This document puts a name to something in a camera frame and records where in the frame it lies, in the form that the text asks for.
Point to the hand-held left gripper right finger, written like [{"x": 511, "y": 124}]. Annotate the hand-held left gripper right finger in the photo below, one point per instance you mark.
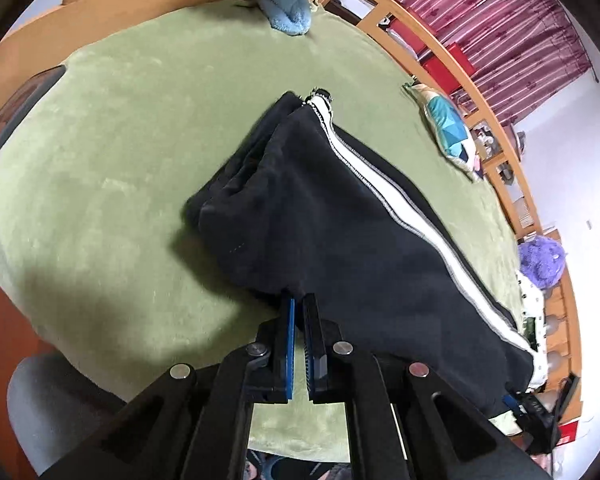
[{"x": 309, "y": 350}]

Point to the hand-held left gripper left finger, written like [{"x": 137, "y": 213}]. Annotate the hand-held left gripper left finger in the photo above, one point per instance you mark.
[{"x": 289, "y": 345}]

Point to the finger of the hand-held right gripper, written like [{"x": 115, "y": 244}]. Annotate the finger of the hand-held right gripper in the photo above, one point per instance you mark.
[{"x": 511, "y": 402}]

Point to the black pants with white stripe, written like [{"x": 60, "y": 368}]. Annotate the black pants with white stripe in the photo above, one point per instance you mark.
[{"x": 305, "y": 210}]

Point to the white floral pillow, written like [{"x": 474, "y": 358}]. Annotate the white floral pillow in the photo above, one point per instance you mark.
[{"x": 535, "y": 300}]

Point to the person's legs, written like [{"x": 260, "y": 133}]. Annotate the person's legs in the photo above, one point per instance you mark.
[{"x": 280, "y": 467}]

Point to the purple plush toy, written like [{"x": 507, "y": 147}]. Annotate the purple plush toy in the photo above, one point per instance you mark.
[{"x": 542, "y": 260}]

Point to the green fleece blanket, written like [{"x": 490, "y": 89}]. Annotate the green fleece blanket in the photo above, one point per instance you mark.
[{"x": 130, "y": 160}]

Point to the grey padded stool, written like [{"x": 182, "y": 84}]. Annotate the grey padded stool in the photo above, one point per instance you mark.
[{"x": 45, "y": 400}]

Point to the colourful geometric print pillow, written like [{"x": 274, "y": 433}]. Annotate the colourful geometric print pillow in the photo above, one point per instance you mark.
[{"x": 447, "y": 125}]

